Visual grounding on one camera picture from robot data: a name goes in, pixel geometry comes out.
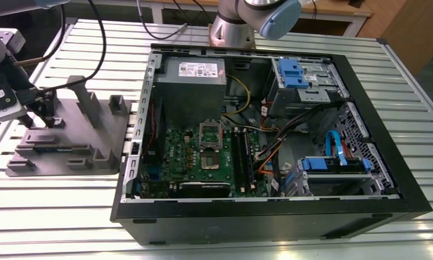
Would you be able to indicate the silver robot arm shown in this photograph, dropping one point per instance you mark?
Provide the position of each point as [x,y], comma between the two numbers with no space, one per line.
[234,32]

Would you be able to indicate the wooden cabinet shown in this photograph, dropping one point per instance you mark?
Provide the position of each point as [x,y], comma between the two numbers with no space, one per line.
[410,27]

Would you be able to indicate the blue RAM stick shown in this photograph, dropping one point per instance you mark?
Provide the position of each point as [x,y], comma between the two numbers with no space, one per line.
[53,149]

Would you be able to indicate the blue board connector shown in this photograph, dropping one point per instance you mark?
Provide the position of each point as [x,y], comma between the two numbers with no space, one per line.
[153,173]

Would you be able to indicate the black RAM slot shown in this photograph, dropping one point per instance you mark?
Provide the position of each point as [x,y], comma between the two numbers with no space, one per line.
[238,159]
[247,159]

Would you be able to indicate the black PC case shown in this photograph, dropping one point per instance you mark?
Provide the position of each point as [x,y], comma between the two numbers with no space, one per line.
[237,224]

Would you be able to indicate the small grey camera box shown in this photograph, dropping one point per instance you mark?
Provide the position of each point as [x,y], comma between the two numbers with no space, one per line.
[10,38]

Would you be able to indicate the white black-faced camera box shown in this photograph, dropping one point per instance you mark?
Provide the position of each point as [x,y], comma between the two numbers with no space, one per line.
[2,113]

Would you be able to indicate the green motherboard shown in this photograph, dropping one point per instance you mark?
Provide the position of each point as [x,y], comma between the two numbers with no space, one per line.
[215,178]

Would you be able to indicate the CPU socket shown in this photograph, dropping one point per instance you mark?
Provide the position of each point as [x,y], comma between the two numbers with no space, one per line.
[211,161]

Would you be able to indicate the grey parts rack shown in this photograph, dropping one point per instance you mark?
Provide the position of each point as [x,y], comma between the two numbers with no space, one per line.
[75,135]

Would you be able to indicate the grey power supply unit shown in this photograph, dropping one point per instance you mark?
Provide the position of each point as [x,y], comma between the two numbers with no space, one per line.
[194,103]

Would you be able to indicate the blue disk carrier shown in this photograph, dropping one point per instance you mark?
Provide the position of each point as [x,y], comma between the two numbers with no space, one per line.
[291,70]
[315,163]

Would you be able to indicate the wooden desk white frame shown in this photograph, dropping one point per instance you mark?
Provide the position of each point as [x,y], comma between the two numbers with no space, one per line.
[346,8]

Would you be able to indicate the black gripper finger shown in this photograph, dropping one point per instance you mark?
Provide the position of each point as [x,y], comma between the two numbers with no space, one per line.
[50,111]
[26,121]

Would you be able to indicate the black graphics card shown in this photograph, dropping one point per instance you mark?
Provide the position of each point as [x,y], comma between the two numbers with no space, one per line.
[201,191]

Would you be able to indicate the silver drive cage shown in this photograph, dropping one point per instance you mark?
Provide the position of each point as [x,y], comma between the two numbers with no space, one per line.
[338,176]
[310,97]

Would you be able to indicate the brown base plate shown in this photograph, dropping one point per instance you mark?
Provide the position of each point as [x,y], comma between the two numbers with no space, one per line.
[210,43]

